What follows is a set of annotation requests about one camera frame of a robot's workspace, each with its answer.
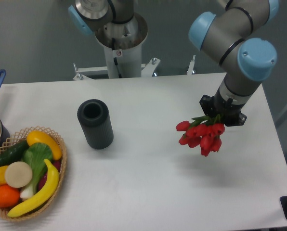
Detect second grey robot arm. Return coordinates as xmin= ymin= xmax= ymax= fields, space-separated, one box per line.
xmin=68 ymin=0 xmax=134 ymax=36

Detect dark grey ribbed vase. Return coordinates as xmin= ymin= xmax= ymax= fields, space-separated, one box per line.
xmin=77 ymin=99 xmax=114 ymax=150

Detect woven wicker basket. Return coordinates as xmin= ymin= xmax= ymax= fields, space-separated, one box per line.
xmin=0 ymin=126 xmax=67 ymax=222

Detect green bok choy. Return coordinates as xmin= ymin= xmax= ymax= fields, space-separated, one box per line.
xmin=20 ymin=142 xmax=53 ymax=200

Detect dark red vegetable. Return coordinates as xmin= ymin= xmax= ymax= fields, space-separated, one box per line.
xmin=38 ymin=159 xmax=62 ymax=191

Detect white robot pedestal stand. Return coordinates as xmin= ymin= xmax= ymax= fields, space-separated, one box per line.
xmin=73 ymin=12 xmax=196 ymax=81

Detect green cucumber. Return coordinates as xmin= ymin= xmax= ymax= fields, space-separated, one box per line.
xmin=0 ymin=140 xmax=29 ymax=167

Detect red tulip bouquet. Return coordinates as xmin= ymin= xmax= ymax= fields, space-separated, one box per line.
xmin=175 ymin=114 xmax=225 ymax=157

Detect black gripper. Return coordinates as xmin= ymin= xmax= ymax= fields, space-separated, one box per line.
xmin=199 ymin=95 xmax=247 ymax=127

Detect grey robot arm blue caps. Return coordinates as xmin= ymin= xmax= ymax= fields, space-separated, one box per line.
xmin=188 ymin=0 xmax=279 ymax=127

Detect beige round disc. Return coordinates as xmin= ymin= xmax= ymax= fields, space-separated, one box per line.
xmin=4 ymin=161 xmax=33 ymax=188

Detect yellow banana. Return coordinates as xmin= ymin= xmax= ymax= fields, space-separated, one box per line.
xmin=7 ymin=159 xmax=59 ymax=218

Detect orange fruit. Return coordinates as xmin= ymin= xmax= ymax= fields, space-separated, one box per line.
xmin=0 ymin=184 xmax=20 ymax=208

